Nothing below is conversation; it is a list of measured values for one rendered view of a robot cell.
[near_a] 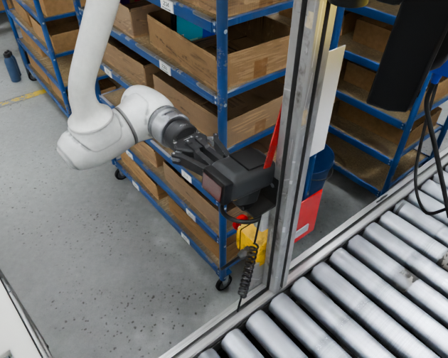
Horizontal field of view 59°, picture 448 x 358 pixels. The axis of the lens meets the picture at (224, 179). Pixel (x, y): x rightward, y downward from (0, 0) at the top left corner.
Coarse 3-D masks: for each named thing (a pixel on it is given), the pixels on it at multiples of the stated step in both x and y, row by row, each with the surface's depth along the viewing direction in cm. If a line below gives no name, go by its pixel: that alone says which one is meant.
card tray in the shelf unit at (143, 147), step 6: (138, 144) 184; (144, 144) 178; (138, 150) 188; (144, 150) 181; (150, 150) 176; (144, 156) 185; (150, 156) 179; (156, 156) 175; (156, 162) 177; (162, 162) 179
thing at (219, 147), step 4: (216, 136) 91; (216, 140) 90; (216, 144) 89; (220, 144) 88; (216, 148) 90; (220, 148) 87; (224, 148) 87; (220, 152) 88; (224, 152) 86; (228, 152) 86; (224, 156) 87
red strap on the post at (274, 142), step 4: (280, 108) 58; (280, 112) 59; (280, 116) 59; (276, 124) 60; (276, 128) 60; (276, 132) 61; (272, 136) 61; (276, 136) 61; (272, 140) 61; (276, 140) 62; (272, 144) 62; (276, 144) 63; (272, 148) 63; (268, 152) 62; (272, 152) 63; (268, 156) 63; (272, 156) 64; (268, 160) 63; (272, 160) 64; (268, 164) 64; (264, 168) 64
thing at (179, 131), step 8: (176, 120) 91; (184, 120) 92; (168, 128) 90; (176, 128) 89; (184, 128) 89; (192, 128) 91; (168, 136) 90; (176, 136) 89; (184, 136) 91; (192, 136) 91; (168, 144) 92; (176, 144) 89; (184, 144) 89; (200, 144) 89; (184, 152) 88; (192, 152) 87
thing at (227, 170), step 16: (224, 160) 64; (240, 160) 64; (256, 160) 64; (208, 176) 62; (224, 176) 61; (240, 176) 61; (256, 176) 63; (272, 176) 66; (208, 192) 64; (224, 192) 61; (240, 192) 63; (256, 192) 68; (240, 208) 68
